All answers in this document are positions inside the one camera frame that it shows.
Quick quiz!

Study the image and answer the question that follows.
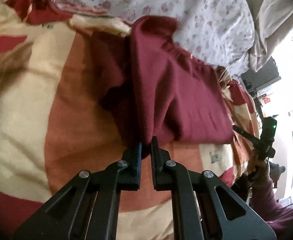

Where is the white floral bed sheet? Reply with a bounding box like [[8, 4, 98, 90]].
[[59, 0, 255, 75]]

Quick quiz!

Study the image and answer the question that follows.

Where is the red cream orange patterned blanket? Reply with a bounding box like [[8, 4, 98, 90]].
[[0, 0, 261, 240]]

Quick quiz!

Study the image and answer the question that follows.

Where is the maroon sleeve right forearm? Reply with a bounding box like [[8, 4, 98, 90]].
[[251, 178, 293, 239]]

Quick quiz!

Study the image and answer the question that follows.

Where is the person's right hand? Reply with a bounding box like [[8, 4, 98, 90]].
[[247, 156, 270, 187]]

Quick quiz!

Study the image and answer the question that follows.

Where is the maroon knit garment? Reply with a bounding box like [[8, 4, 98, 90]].
[[91, 16, 233, 146]]

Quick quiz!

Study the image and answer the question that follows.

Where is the beige pillow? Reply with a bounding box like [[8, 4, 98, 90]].
[[246, 0, 293, 72]]

